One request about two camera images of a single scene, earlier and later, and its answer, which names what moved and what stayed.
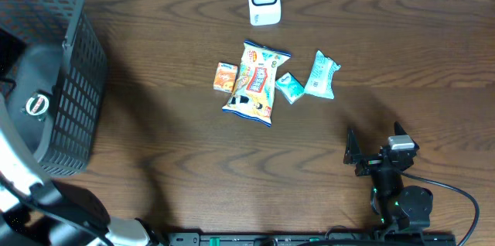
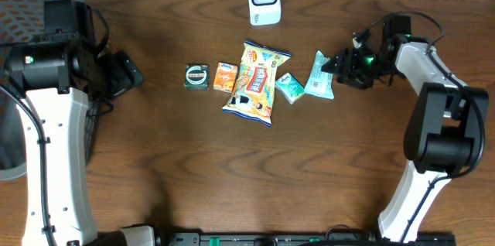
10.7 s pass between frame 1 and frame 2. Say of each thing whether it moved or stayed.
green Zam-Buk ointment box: moved
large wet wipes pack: stayed
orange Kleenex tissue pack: stayed
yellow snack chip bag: stayed
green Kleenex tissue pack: stayed
